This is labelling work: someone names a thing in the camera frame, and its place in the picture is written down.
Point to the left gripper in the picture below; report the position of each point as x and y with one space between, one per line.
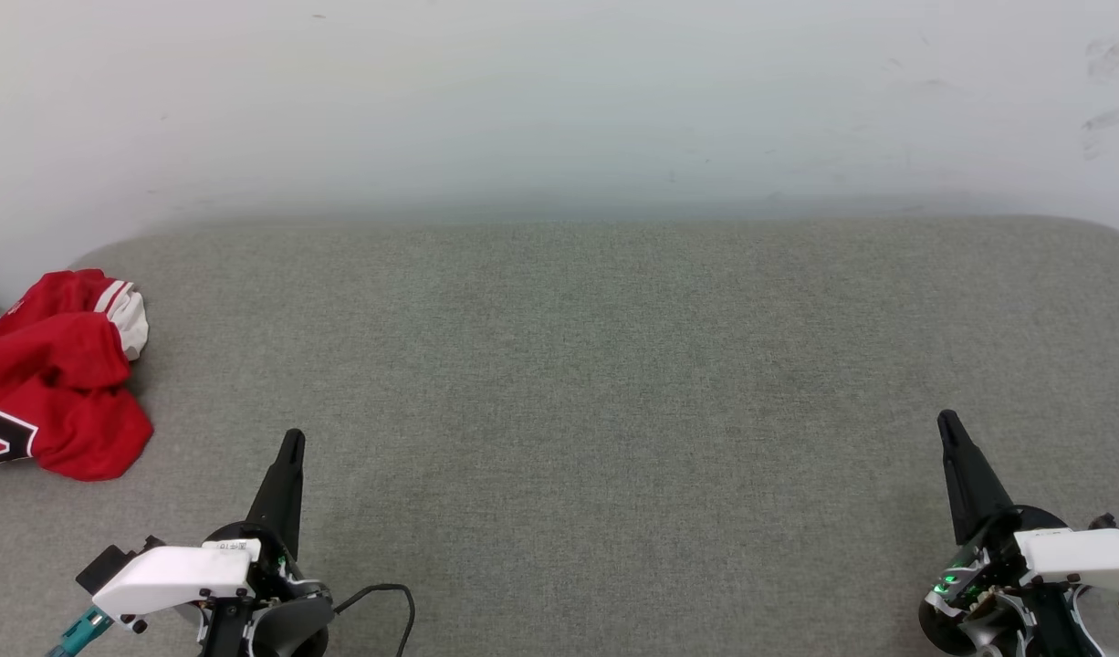
286 620

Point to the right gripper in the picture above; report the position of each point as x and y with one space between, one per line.
970 593

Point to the red and white jersey shirt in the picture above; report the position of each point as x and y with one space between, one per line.
57 383

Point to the grey fabric sofa seat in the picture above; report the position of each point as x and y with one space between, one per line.
569 411

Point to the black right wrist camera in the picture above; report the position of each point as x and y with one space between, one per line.
1107 522

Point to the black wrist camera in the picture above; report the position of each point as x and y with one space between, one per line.
1107 522
112 561

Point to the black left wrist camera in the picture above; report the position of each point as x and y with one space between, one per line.
112 561

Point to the teal left camera plug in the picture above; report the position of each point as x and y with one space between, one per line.
80 630

